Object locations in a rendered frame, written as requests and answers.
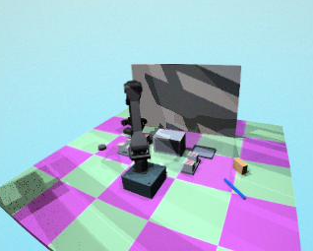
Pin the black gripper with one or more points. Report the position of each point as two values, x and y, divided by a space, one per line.
129 131

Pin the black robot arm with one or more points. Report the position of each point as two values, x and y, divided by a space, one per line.
139 144

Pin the dark grey flat panel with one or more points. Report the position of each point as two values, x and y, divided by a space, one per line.
198 98

